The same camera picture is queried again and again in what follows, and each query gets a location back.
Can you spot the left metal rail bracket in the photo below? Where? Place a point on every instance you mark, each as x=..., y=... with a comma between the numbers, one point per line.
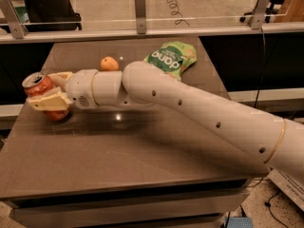
x=16, y=28

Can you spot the orange fruit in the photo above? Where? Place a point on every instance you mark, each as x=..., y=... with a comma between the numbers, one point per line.
x=109, y=64

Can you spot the white printed cardboard box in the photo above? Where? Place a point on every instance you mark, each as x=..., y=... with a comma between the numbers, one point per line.
x=289, y=187

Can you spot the metal rail bracket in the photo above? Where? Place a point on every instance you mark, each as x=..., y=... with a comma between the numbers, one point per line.
x=258, y=15
x=16, y=28
x=140, y=14

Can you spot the middle metal rail bracket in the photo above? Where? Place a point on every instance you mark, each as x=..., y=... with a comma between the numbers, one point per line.
x=140, y=14

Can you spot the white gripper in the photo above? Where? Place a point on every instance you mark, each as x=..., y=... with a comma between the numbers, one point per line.
x=81, y=87

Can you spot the red coke can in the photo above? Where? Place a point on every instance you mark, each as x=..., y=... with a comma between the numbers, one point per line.
x=39, y=83

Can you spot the right metal rail bracket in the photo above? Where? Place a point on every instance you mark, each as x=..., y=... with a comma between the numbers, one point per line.
x=258, y=15

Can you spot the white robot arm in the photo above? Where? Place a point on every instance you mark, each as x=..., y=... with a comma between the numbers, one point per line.
x=278, y=142

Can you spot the black office chair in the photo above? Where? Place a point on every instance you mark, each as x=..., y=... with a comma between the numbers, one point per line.
x=51, y=15

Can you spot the blue floor box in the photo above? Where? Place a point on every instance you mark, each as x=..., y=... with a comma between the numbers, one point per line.
x=239, y=223

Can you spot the green chip bag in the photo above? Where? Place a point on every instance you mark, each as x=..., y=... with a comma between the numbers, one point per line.
x=173, y=58

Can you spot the glass barrier panel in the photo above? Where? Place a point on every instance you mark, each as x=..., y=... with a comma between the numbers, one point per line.
x=161, y=14

